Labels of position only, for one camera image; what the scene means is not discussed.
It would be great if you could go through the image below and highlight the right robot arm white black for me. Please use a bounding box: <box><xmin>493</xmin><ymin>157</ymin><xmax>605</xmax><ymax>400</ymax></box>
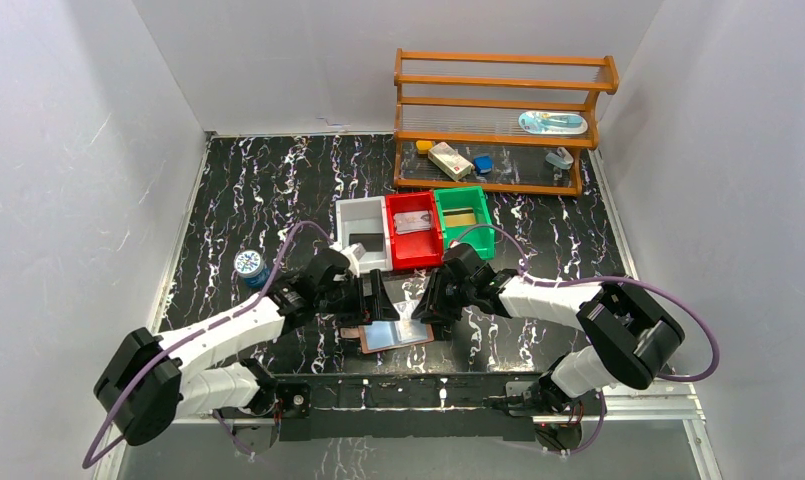
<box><xmin>411</xmin><ymin>244</ymin><xmax>685</xmax><ymax>414</ymax></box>

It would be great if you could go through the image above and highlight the brown leather card holder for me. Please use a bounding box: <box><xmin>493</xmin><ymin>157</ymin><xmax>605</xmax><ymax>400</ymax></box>
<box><xmin>339</xmin><ymin>320</ymin><xmax>434</xmax><ymax>354</ymax></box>

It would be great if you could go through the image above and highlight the black card in white bin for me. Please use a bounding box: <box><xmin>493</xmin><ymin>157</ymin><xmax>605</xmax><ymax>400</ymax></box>
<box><xmin>348</xmin><ymin>233</ymin><xmax>385</xmax><ymax>252</ymax></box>

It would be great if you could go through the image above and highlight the black metal base frame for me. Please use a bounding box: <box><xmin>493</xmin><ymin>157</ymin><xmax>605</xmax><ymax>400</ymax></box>
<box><xmin>216</xmin><ymin>370</ymin><xmax>609</xmax><ymax>458</ymax></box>

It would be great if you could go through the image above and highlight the light blue tape dispenser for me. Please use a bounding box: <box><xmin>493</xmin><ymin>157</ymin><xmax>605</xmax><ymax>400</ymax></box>
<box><xmin>545</xmin><ymin>147</ymin><xmax>574</xmax><ymax>170</ymax></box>

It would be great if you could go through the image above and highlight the white cardboard box on shelf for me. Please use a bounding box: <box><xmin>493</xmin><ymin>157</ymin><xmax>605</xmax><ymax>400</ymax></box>
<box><xmin>427</xmin><ymin>142</ymin><xmax>474</xmax><ymax>182</ymax></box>

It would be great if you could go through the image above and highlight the white plastic bin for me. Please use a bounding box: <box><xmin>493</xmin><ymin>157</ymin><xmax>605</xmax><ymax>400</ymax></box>
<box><xmin>335</xmin><ymin>196</ymin><xmax>393</xmax><ymax>272</ymax></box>

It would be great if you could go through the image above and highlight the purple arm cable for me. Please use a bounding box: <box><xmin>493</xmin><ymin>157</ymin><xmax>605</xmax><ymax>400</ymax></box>
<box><xmin>451</xmin><ymin>223</ymin><xmax>721</xmax><ymax>458</ymax></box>
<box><xmin>81</xmin><ymin>220</ymin><xmax>340</xmax><ymax>470</ymax></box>

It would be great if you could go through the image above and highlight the small yellow block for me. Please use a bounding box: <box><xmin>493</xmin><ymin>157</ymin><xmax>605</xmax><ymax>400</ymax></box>
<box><xmin>415</xmin><ymin>140</ymin><xmax>435</xmax><ymax>155</ymax></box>

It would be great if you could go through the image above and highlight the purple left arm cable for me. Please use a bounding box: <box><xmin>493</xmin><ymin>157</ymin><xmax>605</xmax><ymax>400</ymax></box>
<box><xmin>81</xmin><ymin>220</ymin><xmax>340</xmax><ymax>470</ymax></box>

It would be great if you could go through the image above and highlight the small blue block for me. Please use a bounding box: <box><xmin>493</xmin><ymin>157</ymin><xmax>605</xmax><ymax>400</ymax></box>
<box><xmin>473</xmin><ymin>155</ymin><xmax>493</xmax><ymax>175</ymax></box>

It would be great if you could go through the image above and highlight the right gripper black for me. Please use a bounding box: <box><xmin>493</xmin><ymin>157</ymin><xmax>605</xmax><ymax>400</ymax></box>
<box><xmin>411</xmin><ymin>267</ymin><xmax>475</xmax><ymax>325</ymax></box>

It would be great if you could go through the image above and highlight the teal packaged tool on shelf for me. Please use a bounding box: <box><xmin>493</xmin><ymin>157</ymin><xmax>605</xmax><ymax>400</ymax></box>
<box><xmin>518</xmin><ymin>111</ymin><xmax>588</xmax><ymax>136</ymax></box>

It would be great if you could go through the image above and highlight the red plastic bin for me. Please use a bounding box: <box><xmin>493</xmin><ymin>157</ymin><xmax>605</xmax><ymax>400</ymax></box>
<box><xmin>384</xmin><ymin>191</ymin><xmax>444</xmax><ymax>270</ymax></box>

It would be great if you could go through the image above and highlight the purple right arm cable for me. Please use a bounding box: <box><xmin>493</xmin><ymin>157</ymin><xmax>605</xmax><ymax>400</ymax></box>
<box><xmin>451</xmin><ymin>223</ymin><xmax>721</xmax><ymax>458</ymax></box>

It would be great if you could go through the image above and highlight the green plastic bin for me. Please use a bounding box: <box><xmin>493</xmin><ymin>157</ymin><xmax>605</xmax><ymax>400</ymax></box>
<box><xmin>433</xmin><ymin>186</ymin><xmax>495</xmax><ymax>260</ymax></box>

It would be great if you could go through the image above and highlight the gold card in green bin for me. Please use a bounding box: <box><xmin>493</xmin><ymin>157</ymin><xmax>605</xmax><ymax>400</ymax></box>
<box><xmin>443</xmin><ymin>207</ymin><xmax>477</xmax><ymax>228</ymax></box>

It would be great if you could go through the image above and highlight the wooden orange shelf rack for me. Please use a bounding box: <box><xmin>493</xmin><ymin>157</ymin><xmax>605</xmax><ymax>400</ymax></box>
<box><xmin>393</xmin><ymin>49</ymin><xmax>620</xmax><ymax>197</ymax></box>

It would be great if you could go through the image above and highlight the blue patterned can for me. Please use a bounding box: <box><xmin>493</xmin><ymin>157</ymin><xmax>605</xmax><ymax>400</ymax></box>
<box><xmin>233</xmin><ymin>249</ymin><xmax>271</xmax><ymax>289</ymax></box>

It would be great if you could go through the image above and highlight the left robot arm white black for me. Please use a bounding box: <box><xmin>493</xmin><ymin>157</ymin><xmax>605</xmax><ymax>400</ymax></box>
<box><xmin>94</xmin><ymin>247</ymin><xmax>400</xmax><ymax>446</ymax></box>

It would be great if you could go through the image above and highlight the grey numbered credit card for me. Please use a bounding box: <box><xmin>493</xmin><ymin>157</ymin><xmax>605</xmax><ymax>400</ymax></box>
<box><xmin>393</xmin><ymin>210</ymin><xmax>433</xmax><ymax>235</ymax></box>

